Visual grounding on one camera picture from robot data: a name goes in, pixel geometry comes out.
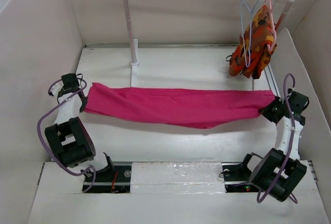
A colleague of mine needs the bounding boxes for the orange camouflage shorts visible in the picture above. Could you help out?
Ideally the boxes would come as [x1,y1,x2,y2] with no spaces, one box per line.
[229,5,277,79]

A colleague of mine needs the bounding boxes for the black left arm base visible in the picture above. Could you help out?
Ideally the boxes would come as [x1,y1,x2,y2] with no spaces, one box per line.
[82,153,132,194]

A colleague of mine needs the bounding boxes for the aluminium table edge rail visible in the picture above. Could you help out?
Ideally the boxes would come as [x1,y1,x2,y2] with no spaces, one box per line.
[265,65,281,97]

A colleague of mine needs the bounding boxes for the pink plastic hanger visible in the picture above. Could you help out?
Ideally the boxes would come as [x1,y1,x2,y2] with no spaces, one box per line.
[264,0,277,52]

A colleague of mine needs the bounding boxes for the pink trousers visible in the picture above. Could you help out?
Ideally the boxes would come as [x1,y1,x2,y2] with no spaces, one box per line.
[85,83,275,129]

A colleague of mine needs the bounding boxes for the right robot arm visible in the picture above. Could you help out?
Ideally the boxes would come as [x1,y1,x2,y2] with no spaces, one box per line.
[239,89,309,203]

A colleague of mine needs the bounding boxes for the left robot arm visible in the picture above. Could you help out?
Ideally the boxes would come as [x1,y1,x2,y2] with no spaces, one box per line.
[44,73,96,168]

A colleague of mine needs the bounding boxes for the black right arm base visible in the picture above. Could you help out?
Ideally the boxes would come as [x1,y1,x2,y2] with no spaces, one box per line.
[219,153,262,193]

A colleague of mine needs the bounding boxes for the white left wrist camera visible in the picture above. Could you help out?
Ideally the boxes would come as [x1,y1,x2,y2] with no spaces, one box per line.
[48,82,63,97]

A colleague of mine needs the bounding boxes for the light blue wire hanger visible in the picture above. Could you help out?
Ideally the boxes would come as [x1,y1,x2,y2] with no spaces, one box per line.
[239,0,264,69]

